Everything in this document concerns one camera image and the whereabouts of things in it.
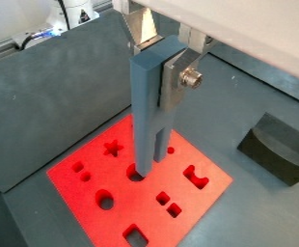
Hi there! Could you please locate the aluminium frame rail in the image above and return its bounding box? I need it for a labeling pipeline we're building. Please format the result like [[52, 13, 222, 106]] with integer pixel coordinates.
[[0, 0, 112, 58]]

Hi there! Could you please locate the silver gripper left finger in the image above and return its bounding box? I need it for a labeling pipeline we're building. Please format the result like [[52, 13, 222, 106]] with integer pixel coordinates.
[[124, 8, 163, 55]]

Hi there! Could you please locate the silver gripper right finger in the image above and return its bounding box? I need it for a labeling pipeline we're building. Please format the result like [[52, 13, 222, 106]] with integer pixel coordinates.
[[159, 24, 218, 111]]

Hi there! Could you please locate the black curved block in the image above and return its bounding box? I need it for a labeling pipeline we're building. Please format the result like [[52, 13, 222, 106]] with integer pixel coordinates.
[[238, 113, 299, 186]]

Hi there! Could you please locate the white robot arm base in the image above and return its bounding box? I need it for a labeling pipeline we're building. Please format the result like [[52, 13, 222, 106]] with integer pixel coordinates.
[[47, 0, 99, 32]]

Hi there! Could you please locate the red shape-sorting board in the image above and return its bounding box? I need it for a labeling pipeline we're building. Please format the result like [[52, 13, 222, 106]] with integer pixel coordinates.
[[48, 117, 232, 247]]

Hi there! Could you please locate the black cable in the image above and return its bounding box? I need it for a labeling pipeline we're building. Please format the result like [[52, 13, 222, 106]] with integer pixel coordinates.
[[19, 33, 39, 51]]

